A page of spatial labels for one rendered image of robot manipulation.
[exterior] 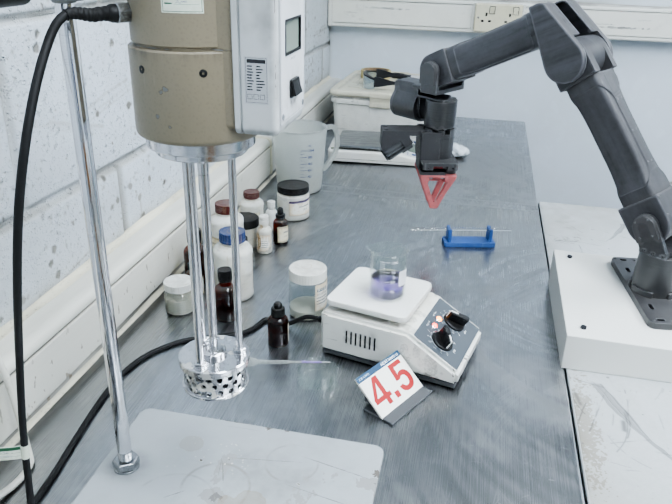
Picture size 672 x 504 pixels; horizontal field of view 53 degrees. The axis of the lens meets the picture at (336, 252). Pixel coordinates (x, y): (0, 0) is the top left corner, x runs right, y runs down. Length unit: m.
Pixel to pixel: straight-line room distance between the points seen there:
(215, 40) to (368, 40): 1.89
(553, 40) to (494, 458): 0.59
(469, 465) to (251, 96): 0.49
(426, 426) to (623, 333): 0.32
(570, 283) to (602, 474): 0.36
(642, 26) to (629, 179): 1.32
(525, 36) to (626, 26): 1.24
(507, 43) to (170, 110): 0.72
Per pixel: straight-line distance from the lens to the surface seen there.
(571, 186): 2.48
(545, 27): 1.08
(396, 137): 1.24
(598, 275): 1.16
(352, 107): 2.02
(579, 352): 1.00
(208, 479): 0.77
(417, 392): 0.91
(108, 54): 1.05
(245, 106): 0.52
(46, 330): 0.89
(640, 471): 0.87
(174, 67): 0.52
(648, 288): 1.10
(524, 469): 0.83
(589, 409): 0.94
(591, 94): 1.07
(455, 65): 1.19
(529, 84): 2.39
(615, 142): 1.07
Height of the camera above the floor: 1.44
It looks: 25 degrees down
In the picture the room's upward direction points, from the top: 2 degrees clockwise
